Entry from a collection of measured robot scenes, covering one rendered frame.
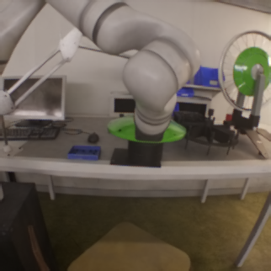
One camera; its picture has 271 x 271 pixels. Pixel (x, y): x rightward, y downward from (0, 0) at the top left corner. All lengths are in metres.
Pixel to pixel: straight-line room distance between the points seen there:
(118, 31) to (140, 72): 0.07
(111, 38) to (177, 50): 0.08
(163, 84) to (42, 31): 1.64
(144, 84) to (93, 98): 1.42
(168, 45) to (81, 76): 1.43
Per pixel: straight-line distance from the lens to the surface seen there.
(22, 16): 0.43
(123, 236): 0.80
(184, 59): 0.21
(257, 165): 0.92
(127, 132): 0.57
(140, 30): 0.24
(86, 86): 1.61
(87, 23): 0.25
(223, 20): 1.87
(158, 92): 0.19
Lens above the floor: 1.24
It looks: 19 degrees down
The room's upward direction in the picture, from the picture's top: 3 degrees clockwise
